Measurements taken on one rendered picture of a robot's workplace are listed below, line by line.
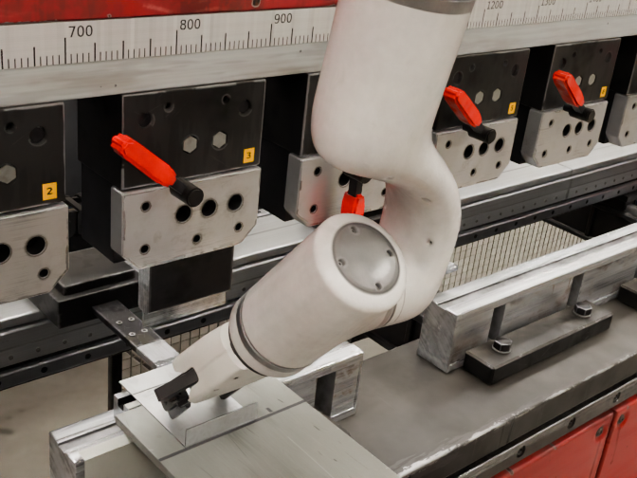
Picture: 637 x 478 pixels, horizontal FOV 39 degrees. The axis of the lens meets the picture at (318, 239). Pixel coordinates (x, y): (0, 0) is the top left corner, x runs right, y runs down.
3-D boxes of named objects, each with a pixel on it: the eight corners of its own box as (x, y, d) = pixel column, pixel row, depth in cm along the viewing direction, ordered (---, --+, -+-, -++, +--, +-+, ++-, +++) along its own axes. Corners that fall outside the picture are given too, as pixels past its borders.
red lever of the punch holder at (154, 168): (133, 137, 71) (208, 194, 78) (108, 121, 73) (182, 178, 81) (119, 156, 70) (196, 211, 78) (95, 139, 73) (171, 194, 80)
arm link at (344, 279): (313, 269, 82) (227, 286, 76) (394, 201, 72) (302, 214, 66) (348, 355, 79) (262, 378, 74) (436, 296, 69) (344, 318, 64)
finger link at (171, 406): (190, 367, 86) (164, 389, 91) (161, 376, 84) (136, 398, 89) (203, 397, 86) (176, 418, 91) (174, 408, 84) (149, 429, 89)
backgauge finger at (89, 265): (121, 393, 96) (122, 354, 94) (19, 291, 113) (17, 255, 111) (214, 360, 103) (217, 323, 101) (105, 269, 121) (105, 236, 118)
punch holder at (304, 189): (294, 230, 93) (310, 74, 86) (245, 201, 98) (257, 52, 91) (396, 205, 102) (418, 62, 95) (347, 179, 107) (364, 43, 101)
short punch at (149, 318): (148, 333, 90) (150, 248, 86) (137, 323, 91) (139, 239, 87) (229, 307, 96) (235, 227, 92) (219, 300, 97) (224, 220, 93)
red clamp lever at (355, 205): (350, 255, 94) (362, 169, 90) (325, 241, 96) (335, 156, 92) (363, 252, 95) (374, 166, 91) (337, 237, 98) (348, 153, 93)
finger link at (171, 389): (233, 350, 82) (227, 362, 87) (154, 383, 80) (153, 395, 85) (238, 361, 82) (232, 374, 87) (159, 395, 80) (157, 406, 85)
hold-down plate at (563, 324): (489, 386, 125) (494, 368, 123) (461, 367, 128) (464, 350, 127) (609, 329, 143) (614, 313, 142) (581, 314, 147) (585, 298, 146)
